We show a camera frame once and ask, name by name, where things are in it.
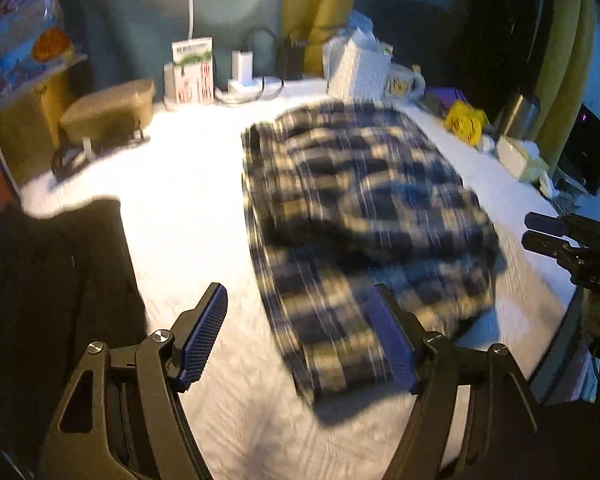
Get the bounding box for cardboard box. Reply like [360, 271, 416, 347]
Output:
[0, 80, 71, 186]

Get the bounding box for stainless steel canister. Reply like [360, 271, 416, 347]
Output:
[492, 91, 541, 141]

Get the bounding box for white power strip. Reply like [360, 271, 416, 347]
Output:
[215, 77, 286, 106]

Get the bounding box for tan round box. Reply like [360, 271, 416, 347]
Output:
[59, 79, 156, 143]

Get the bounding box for black electronic device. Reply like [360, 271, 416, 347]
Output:
[557, 105, 600, 196]

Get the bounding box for white charger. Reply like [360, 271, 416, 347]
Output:
[231, 50, 254, 86]

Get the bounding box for purple cloth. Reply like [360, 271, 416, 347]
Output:
[422, 87, 468, 111]

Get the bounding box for white mug with bear print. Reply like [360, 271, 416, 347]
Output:
[386, 65, 426, 101]

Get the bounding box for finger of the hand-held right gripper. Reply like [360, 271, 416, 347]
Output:
[525, 212, 581, 241]
[521, 231, 581, 272]

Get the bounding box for printed snack bag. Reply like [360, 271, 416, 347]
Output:
[0, 0, 76, 68]

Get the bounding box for yellow white tissue pack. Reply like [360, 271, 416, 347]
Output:
[495, 136, 551, 183]

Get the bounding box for white plastic basket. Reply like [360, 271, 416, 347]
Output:
[322, 27, 393, 106]

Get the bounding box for dark cloth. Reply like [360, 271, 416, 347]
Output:
[0, 199, 148, 461]

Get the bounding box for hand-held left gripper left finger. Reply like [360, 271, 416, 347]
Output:
[42, 282, 229, 480]

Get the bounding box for plaid flannel shirt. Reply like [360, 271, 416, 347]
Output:
[240, 100, 503, 406]

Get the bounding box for yellow curtain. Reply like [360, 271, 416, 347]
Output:
[535, 0, 598, 161]
[280, 0, 371, 76]

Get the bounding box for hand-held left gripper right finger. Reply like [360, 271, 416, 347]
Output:
[362, 284, 538, 480]

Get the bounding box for black power adapter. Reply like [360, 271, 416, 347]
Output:
[276, 35, 308, 81]

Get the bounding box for green white carton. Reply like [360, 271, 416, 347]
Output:
[171, 38, 215, 106]

